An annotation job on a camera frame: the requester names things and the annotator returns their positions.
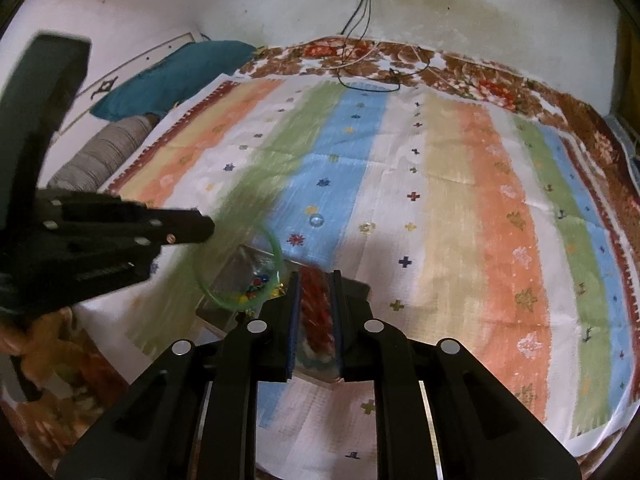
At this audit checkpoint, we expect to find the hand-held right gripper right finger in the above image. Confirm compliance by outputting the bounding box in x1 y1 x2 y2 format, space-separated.
327 270 583 480

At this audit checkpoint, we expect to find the grey striped pillow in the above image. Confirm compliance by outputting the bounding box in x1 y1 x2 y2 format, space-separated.
47 116 161 193

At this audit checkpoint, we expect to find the black power cable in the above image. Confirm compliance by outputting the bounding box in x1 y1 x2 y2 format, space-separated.
341 0 368 38
337 0 431 92

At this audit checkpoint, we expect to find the silver metal tin box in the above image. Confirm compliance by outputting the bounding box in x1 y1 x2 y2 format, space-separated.
192 245 371 386

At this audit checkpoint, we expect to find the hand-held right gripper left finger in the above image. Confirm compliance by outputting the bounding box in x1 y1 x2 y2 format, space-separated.
55 270 301 480

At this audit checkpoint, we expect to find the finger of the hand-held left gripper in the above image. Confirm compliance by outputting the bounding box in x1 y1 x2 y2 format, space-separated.
145 204 216 248

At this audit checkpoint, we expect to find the clear bag of candies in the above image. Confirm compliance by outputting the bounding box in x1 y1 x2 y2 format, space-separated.
299 266 335 361

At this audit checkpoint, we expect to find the white cable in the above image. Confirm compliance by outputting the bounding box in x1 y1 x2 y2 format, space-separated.
320 0 416 68

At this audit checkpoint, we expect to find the striped printed cloth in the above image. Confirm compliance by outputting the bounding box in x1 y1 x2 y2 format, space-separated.
102 77 636 480

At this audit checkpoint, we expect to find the teal pillow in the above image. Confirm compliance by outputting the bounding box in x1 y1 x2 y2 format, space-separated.
92 40 258 122

